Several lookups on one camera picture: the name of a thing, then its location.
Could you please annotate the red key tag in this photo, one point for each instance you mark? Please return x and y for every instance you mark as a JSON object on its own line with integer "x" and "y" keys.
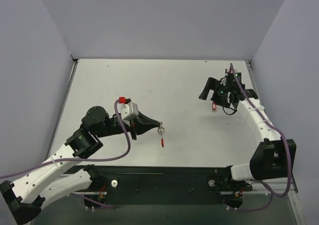
{"x": 214, "y": 107}

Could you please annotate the silver keyring with red tag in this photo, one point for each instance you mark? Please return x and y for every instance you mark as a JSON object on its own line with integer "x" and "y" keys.
{"x": 161, "y": 131}

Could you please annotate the aluminium frame rail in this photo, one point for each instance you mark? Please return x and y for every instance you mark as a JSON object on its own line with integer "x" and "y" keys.
{"x": 280, "y": 84}

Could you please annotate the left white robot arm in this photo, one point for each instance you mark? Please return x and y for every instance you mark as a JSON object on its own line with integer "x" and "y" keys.
{"x": 70, "y": 168}

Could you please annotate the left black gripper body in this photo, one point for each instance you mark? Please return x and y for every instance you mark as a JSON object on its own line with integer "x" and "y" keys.
{"x": 134, "y": 129}

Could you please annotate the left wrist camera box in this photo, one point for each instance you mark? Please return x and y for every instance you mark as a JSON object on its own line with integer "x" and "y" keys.
{"x": 128, "y": 109}

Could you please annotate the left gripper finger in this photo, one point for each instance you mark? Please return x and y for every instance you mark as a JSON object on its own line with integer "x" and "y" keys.
{"x": 143, "y": 128}
{"x": 147, "y": 122}

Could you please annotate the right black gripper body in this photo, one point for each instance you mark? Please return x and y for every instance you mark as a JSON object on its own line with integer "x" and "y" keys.
{"x": 215, "y": 92}

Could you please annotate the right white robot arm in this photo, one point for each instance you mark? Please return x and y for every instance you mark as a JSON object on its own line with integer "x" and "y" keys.
{"x": 274, "y": 155}

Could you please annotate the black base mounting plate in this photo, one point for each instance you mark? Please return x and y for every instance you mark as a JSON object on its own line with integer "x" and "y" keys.
{"x": 132, "y": 185}

